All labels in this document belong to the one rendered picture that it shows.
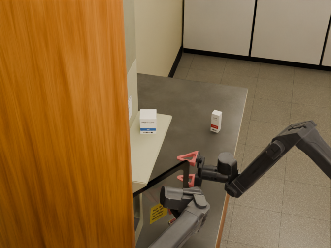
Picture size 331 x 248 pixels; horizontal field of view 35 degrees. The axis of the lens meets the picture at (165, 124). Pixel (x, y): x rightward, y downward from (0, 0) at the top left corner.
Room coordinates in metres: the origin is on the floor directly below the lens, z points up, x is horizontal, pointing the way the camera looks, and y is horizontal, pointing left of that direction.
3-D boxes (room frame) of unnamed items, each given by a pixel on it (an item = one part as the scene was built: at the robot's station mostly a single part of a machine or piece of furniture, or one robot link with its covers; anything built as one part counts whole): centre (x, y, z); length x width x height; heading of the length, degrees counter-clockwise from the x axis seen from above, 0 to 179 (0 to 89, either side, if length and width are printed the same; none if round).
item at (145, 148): (1.20, 0.07, 1.46); 0.32 x 0.11 x 0.10; 167
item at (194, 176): (1.41, -0.09, 1.16); 0.09 x 0.07 x 0.07; 77
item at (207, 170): (1.40, -0.16, 1.20); 0.07 x 0.07 x 0.10; 77
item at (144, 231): (1.16, 0.04, 1.19); 0.30 x 0.01 x 0.40; 131
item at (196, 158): (1.41, -0.09, 1.23); 0.09 x 0.07 x 0.07; 77
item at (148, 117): (1.27, 0.05, 1.54); 0.05 x 0.05 x 0.06; 0
